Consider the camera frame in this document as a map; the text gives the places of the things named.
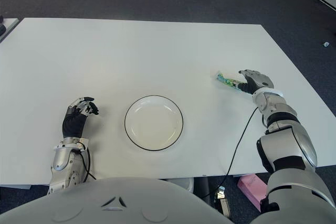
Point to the pink cardboard box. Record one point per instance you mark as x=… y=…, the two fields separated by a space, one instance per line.
x=252 y=187

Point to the white side table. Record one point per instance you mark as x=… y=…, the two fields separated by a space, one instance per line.
x=10 y=28

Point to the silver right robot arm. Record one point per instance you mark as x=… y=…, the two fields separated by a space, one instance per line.
x=288 y=145

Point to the white plate with black rim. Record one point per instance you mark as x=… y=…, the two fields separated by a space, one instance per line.
x=154 y=123

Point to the small white floor object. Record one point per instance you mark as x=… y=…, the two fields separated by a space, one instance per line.
x=326 y=44

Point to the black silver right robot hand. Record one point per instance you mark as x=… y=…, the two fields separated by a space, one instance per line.
x=258 y=81

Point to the black table leg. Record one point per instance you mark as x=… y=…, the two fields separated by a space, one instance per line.
x=202 y=190

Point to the white container under table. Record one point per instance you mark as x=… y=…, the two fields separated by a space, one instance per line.
x=183 y=183

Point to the grey robot torso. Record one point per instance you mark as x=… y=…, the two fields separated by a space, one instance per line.
x=118 y=203

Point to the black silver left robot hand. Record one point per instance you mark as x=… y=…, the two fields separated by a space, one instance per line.
x=73 y=125

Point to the metal bracket under table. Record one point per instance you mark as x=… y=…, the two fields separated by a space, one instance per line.
x=221 y=200

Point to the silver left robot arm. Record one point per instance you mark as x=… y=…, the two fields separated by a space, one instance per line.
x=64 y=166

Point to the green white toothpaste tube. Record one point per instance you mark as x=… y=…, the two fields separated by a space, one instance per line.
x=225 y=80

